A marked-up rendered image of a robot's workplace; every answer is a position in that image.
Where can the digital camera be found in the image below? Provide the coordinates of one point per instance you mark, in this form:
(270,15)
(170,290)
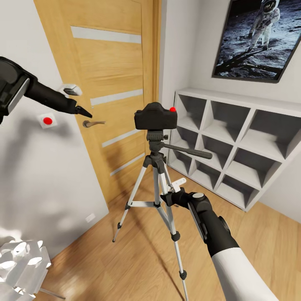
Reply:
(155,117)

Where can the door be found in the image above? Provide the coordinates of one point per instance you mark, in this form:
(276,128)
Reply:
(111,50)

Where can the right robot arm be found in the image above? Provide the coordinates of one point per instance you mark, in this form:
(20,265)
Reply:
(238,278)

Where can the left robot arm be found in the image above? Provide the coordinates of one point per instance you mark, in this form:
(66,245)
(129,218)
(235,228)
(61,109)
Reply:
(16,82)

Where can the camera tripod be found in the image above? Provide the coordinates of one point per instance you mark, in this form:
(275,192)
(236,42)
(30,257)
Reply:
(160,174)

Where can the electric switch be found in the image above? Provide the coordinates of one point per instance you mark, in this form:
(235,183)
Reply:
(47,120)

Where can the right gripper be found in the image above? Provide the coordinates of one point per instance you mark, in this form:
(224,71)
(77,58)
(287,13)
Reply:
(173,197)

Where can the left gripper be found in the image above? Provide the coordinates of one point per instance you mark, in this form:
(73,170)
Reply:
(61,103)

